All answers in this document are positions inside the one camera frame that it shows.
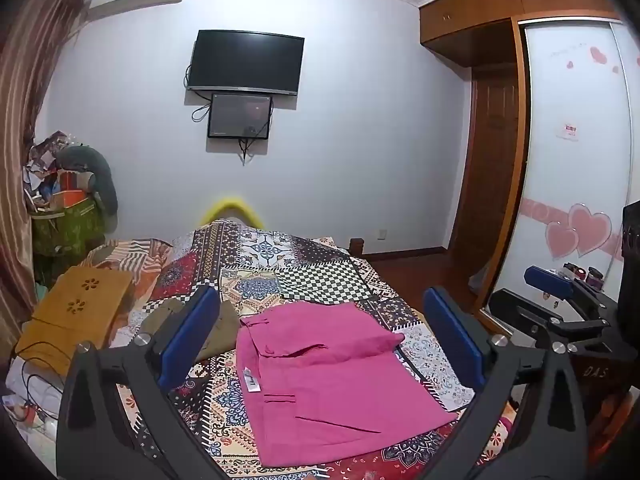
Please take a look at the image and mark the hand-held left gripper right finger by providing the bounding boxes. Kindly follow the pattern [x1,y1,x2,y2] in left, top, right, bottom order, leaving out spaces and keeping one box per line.
[422,286,593,480]

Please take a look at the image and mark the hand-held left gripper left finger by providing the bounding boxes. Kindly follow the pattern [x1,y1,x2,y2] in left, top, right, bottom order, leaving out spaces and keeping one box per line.
[55,284,236,480]

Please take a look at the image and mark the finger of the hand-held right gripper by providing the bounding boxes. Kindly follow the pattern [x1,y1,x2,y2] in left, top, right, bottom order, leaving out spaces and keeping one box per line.
[523,265,623,311]
[487,287,621,356]

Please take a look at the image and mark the pink pants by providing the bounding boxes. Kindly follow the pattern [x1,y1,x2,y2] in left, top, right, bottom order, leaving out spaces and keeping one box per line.
[235,301,460,467]

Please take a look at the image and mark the olive green pants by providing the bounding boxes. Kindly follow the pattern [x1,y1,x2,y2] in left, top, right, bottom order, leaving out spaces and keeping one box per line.
[145,297,241,361]

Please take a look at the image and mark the wooden lap desk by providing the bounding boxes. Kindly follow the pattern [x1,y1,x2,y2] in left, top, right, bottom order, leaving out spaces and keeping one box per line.
[14,265,136,376]

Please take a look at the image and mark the patchwork printed bedspread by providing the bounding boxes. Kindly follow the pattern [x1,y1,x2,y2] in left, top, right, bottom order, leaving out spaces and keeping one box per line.
[7,220,516,480]

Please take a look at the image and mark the yellow cushion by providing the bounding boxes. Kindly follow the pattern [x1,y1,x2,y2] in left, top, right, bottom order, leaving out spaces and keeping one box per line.
[200,197,264,228]

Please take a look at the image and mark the brown wooden door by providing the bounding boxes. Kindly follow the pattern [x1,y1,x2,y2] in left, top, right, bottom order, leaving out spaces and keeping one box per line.
[452,65,521,281]

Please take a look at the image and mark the grey pillow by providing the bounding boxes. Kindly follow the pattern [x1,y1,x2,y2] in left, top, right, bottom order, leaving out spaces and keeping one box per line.
[56,146,119,216]

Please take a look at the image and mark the white cloth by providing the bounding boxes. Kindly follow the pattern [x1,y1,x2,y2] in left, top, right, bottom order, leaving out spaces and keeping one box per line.
[0,355,66,461]

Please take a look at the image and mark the pile of bags and clutter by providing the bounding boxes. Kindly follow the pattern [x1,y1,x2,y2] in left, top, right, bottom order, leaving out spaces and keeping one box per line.
[22,130,96,211]

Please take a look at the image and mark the wooden wardrobe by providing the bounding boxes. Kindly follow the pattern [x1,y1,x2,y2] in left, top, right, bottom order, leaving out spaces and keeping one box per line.
[419,0,631,311]

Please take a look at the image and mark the striped brown curtain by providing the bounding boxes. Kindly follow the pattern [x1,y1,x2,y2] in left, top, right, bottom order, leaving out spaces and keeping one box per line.
[0,0,93,361]

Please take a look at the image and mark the small black wall monitor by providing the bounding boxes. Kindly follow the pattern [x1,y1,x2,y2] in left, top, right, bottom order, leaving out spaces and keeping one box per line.
[207,92,274,140]

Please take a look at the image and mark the black wall television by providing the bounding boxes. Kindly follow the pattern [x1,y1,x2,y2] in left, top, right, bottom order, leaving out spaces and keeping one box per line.
[186,29,305,97]

